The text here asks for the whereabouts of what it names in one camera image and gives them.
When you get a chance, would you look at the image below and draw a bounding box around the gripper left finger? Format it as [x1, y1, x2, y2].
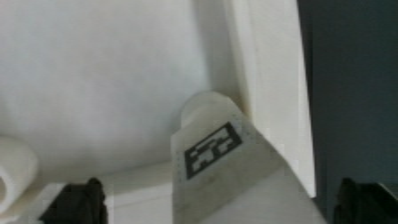
[40, 178, 109, 224]

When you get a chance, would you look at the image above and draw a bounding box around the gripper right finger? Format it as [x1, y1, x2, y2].
[333, 178, 398, 224]

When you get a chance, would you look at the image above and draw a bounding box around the white table leg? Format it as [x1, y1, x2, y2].
[171, 92, 328, 224]

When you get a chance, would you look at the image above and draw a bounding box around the white square table top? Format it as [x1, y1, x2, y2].
[0, 0, 317, 224]

